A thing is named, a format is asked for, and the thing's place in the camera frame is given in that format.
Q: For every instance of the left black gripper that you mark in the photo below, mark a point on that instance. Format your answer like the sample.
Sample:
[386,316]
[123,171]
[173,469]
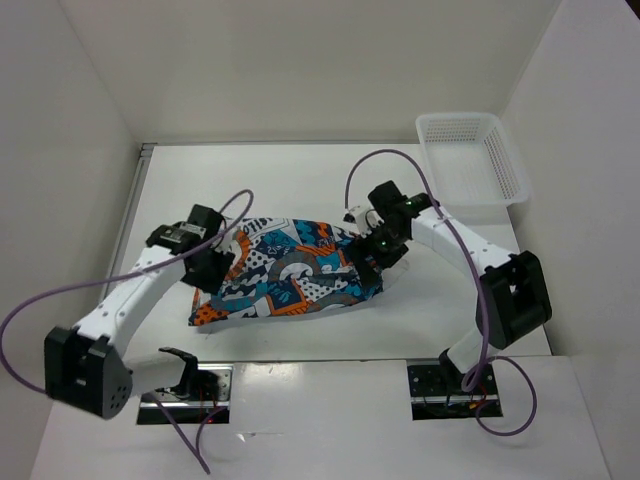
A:
[212,282]

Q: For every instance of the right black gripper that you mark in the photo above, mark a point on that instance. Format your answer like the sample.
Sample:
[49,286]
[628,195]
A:
[368,274]

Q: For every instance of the colourful patterned shorts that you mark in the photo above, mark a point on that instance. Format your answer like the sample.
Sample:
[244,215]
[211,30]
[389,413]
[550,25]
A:
[285,267]

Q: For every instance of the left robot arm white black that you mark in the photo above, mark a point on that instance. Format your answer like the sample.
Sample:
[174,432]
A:
[84,366]

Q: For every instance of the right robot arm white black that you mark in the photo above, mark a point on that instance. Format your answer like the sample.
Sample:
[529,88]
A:
[512,296]

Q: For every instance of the white perforated plastic basket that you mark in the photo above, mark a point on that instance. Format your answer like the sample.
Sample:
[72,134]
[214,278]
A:
[470,160]

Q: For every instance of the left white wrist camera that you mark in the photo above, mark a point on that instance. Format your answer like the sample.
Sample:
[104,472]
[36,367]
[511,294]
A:
[230,235]

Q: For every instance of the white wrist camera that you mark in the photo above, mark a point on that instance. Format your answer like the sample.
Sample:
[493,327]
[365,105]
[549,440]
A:
[230,235]
[363,218]

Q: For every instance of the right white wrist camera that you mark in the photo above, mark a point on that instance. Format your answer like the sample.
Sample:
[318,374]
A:
[363,218]

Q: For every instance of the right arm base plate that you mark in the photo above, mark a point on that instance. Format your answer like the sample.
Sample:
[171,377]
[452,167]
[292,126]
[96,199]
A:
[432,397]

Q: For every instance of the aluminium table edge rail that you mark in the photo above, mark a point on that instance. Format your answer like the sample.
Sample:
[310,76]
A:
[127,220]

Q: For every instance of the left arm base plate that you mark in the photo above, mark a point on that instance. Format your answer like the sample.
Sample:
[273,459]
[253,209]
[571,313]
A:
[208,401]

